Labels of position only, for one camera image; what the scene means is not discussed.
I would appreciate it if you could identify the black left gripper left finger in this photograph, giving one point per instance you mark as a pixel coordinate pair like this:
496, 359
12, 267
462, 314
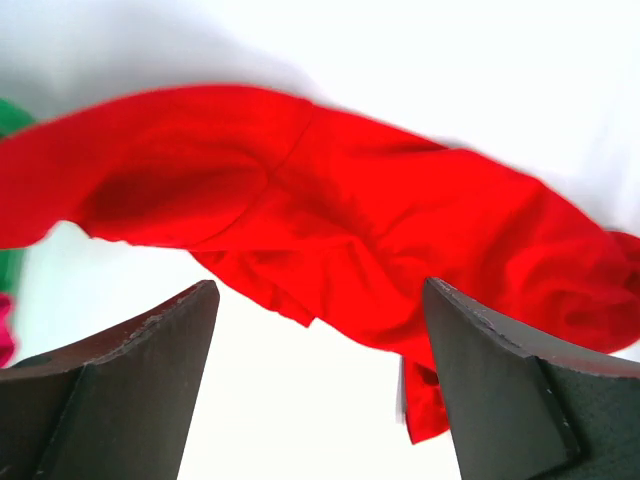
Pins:
116, 405

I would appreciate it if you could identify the magenta t shirt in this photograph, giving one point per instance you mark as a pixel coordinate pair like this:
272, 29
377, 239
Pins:
7, 343

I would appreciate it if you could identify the red t shirt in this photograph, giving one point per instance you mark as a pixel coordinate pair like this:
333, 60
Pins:
318, 213

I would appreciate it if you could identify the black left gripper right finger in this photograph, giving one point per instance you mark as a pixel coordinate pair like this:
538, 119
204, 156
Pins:
523, 404

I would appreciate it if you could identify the green plastic bin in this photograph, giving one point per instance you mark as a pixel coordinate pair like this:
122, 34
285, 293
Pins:
13, 119

